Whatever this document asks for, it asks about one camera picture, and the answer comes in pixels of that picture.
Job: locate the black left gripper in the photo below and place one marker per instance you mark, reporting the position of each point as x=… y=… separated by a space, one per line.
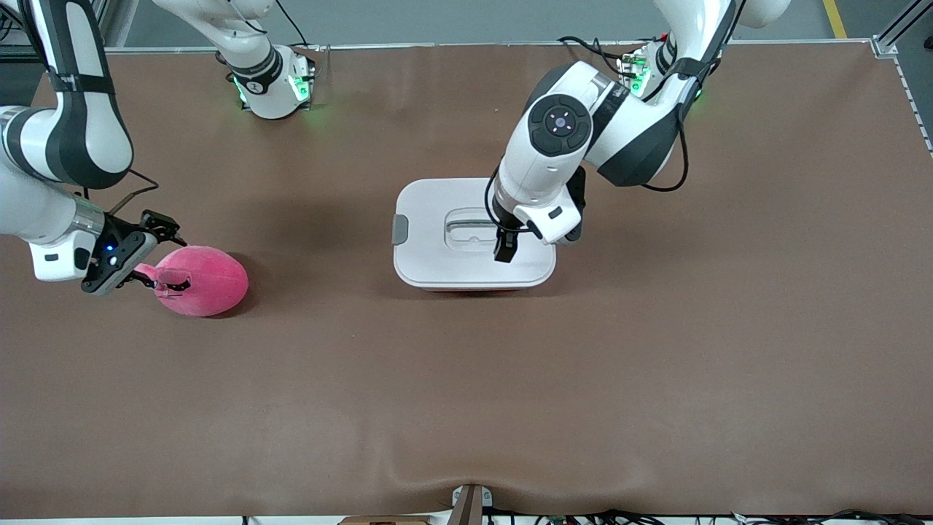
x=504 y=245

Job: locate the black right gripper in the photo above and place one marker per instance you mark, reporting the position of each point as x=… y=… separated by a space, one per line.
x=156 y=225

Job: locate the pink plush toy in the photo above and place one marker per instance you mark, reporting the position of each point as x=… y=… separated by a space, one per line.
x=211 y=284

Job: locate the brown table mat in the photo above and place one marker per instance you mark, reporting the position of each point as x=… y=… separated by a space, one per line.
x=466 y=401

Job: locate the white box lid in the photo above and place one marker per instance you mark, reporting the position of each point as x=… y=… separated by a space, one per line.
x=430 y=255

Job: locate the wooden camera mount post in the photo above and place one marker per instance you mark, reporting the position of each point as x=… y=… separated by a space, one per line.
x=470 y=507

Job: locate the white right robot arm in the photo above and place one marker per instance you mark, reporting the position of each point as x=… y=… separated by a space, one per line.
x=80 y=131

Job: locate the aluminium frame profile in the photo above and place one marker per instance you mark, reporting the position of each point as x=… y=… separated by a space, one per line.
x=900 y=25
x=104 y=18

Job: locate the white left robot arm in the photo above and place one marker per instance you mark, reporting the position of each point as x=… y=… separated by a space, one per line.
x=547 y=160

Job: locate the brown cardboard piece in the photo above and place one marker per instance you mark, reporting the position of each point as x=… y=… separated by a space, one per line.
x=383 y=520

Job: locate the pink plastic box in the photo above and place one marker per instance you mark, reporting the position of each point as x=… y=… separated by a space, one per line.
x=466 y=289

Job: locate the aluminium table edge rail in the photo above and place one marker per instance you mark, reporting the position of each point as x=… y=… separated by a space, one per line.
x=437 y=45

